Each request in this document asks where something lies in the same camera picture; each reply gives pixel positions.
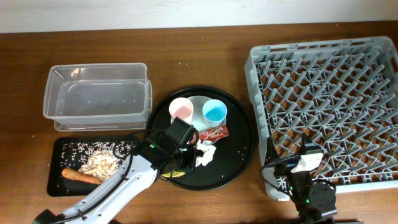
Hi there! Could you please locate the orange carrot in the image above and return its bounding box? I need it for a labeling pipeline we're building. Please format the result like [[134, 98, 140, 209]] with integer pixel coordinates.
[[62, 168, 102, 185]]

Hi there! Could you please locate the grey dishwasher rack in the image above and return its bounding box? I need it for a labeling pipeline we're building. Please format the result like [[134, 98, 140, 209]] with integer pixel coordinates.
[[244, 37, 397, 193]]

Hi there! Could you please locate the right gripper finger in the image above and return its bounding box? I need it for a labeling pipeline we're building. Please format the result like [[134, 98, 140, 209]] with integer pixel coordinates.
[[300, 133, 320, 155], [266, 136, 279, 166]]

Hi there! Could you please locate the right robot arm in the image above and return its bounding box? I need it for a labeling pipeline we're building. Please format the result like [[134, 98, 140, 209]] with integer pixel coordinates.
[[261, 133, 337, 223]]

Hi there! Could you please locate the black rectangular tray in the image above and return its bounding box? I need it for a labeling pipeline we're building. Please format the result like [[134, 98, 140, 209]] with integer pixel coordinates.
[[47, 136, 139, 197]]

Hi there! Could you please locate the red snack wrapper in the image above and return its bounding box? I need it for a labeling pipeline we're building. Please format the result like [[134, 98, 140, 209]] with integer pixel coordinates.
[[188, 124, 229, 144]]

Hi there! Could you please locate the black round tray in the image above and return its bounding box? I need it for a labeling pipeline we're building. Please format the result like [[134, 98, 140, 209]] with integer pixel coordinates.
[[146, 86, 255, 191]]

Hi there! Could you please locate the light grey plate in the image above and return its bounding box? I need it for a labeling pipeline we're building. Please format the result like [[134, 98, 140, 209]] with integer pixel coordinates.
[[188, 95, 226, 131]]

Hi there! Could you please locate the clear plastic storage bin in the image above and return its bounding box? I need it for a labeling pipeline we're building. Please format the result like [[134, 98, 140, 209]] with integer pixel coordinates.
[[43, 63, 152, 131]]

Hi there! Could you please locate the pink cup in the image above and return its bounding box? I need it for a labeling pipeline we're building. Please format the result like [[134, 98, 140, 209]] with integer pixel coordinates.
[[169, 97, 194, 124]]

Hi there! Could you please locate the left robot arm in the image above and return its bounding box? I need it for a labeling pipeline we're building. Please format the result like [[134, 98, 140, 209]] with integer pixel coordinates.
[[33, 118, 199, 223]]

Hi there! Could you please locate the white tissue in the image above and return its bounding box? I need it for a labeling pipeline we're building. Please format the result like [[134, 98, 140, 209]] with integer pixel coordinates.
[[195, 140, 216, 167]]

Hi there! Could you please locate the yellow bowl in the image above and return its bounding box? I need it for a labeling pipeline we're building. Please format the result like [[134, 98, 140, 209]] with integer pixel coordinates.
[[161, 170, 185, 179]]

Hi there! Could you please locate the blue cup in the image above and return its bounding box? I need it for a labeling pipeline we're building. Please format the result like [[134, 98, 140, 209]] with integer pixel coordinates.
[[202, 99, 228, 128]]

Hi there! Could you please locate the food scraps pile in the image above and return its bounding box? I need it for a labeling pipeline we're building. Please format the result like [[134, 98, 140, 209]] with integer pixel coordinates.
[[78, 150, 119, 182]]

